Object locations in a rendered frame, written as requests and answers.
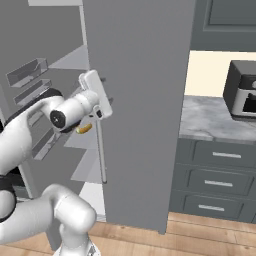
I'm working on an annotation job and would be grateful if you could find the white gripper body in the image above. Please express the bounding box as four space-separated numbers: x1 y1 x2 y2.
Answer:
78 69 114 120

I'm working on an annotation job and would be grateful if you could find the grey fridge door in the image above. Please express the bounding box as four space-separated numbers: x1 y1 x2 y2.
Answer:
82 0 198 235

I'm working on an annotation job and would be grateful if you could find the white fridge shelf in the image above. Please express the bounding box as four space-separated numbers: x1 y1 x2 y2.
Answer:
70 148 103 185
77 181 108 223
63 130 100 150
48 44 91 71

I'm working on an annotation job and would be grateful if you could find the brown frozen chicken drumstick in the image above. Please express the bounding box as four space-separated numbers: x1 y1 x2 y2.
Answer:
75 123 93 135

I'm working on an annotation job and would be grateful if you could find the grey fridge body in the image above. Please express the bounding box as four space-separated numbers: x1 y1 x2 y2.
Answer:
0 0 108 252

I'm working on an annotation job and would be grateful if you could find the grey freezer door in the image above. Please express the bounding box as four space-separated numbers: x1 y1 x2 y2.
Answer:
0 0 65 202

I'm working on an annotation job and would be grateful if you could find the clear door bin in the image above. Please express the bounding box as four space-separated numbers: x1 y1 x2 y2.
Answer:
5 57 50 89
13 78 53 106
31 127 65 162

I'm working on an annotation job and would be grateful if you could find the grey base cabinet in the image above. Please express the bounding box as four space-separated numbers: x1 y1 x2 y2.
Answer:
168 136 256 225

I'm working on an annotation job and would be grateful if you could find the grey drawer front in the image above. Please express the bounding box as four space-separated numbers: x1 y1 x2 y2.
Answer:
181 193 250 221
184 165 256 197
191 139 256 170

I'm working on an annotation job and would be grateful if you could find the black and silver toaster oven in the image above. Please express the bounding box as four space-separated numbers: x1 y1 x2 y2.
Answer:
222 59 256 120

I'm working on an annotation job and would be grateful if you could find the grey fridge door handle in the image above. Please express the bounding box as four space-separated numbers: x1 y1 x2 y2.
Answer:
95 117 108 185

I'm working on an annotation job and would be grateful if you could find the silver drawer handle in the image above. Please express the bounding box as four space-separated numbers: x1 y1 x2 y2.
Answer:
204 179 235 188
212 151 243 160
198 204 226 213

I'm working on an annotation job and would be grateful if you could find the grey wall cupboard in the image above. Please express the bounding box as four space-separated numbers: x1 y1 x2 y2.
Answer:
190 0 256 53

